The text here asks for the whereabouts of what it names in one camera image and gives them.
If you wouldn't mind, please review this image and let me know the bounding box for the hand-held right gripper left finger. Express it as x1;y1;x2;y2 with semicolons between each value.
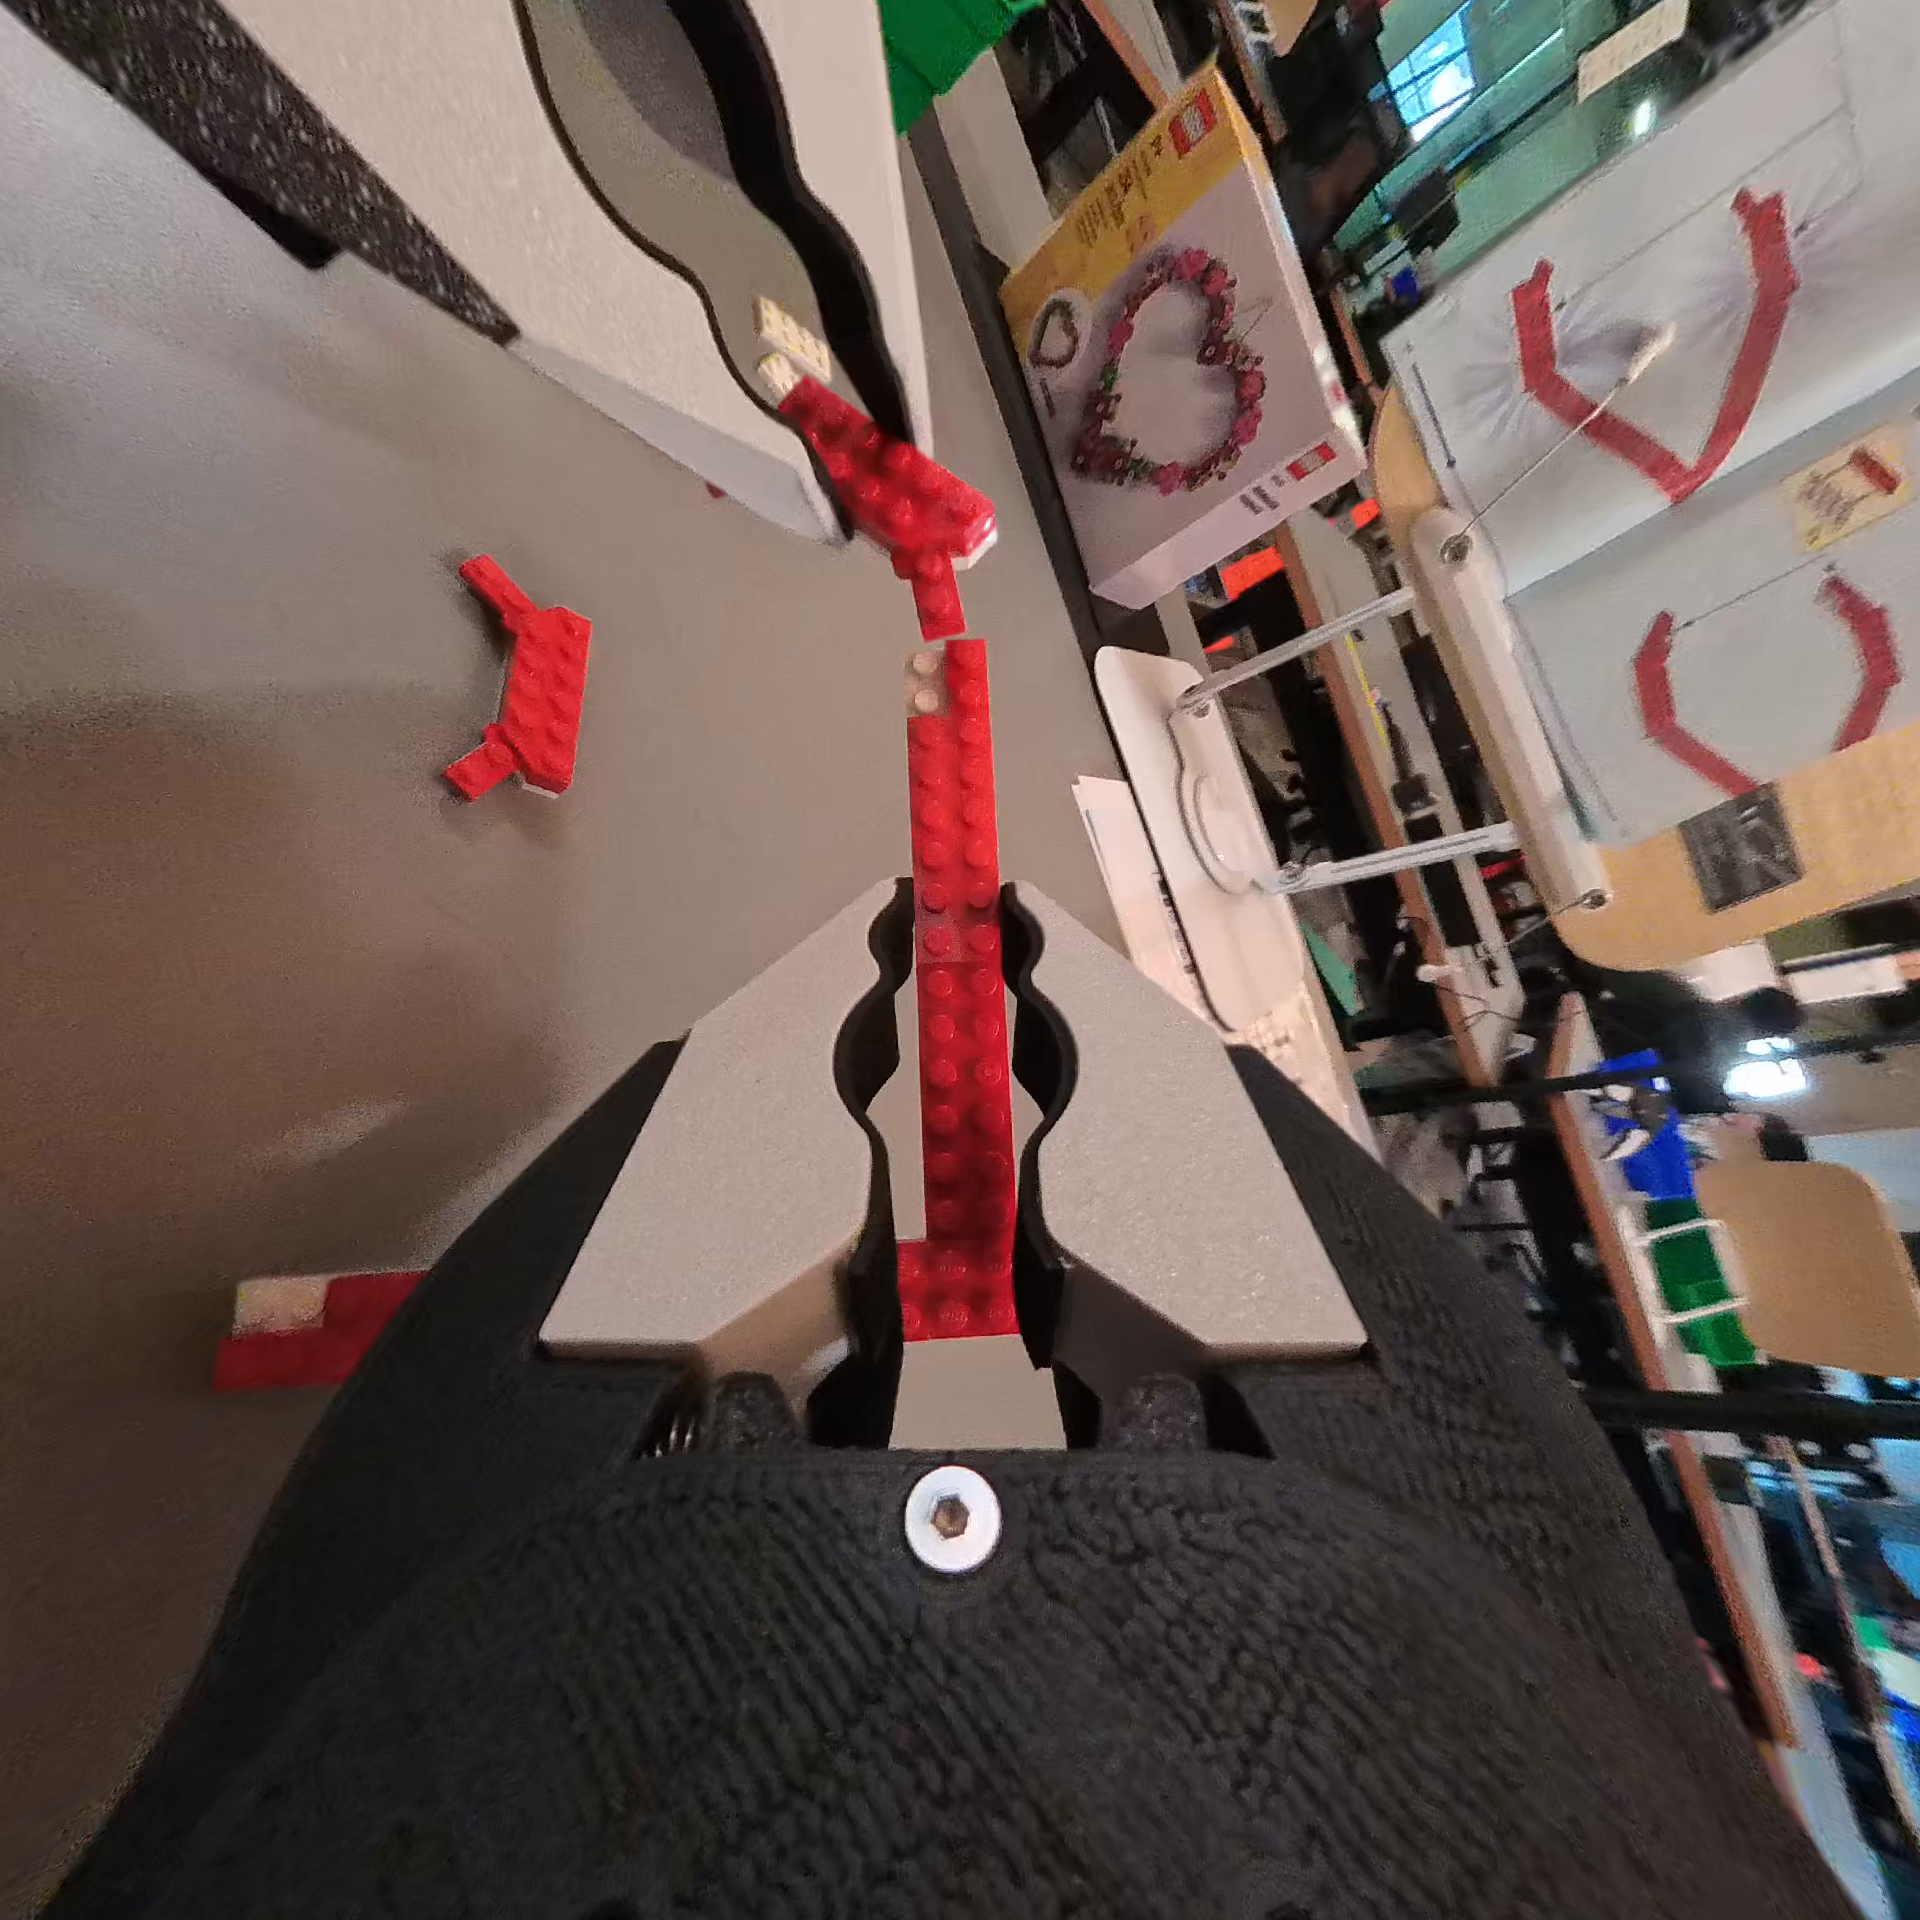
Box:
537;880;925;1398

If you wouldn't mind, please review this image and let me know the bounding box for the red L-shaped Lego assembly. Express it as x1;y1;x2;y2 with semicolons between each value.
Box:
895;638;1025;1350

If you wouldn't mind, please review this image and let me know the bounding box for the green panel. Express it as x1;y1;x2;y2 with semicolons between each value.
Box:
881;0;1046;138

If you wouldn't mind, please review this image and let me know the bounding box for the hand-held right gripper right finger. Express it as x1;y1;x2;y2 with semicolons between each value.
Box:
1001;880;1368;1384

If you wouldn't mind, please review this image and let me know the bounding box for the white booth with red tape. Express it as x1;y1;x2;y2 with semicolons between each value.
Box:
1368;0;1920;972

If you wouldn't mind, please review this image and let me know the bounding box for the green crate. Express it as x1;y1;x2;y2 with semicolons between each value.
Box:
1643;1214;1758;1369

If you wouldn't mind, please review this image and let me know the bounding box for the yellow and white lego box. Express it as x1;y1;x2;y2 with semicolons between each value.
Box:
1001;60;1368;606

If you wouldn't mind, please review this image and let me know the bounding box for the white paper sheet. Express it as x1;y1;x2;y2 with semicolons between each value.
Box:
1075;776;1331;1082

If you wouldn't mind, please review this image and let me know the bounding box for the red and white lego wedge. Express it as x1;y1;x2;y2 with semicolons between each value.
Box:
748;295;1001;639

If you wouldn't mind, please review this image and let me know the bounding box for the white stand with metal rods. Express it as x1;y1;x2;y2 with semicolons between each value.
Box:
1091;508;1622;1037

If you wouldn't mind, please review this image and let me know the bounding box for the red and white lego block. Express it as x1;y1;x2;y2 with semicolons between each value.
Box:
208;1274;427;1398

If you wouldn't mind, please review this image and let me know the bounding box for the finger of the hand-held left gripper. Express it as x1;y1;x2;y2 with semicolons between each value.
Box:
515;0;925;452
227;0;860;543

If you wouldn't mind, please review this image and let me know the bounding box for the wooden chair back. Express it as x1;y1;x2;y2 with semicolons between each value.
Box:
1698;1151;1920;1384

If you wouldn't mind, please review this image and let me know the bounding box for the red lego bracket piece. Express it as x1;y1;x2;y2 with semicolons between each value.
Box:
437;551;593;806

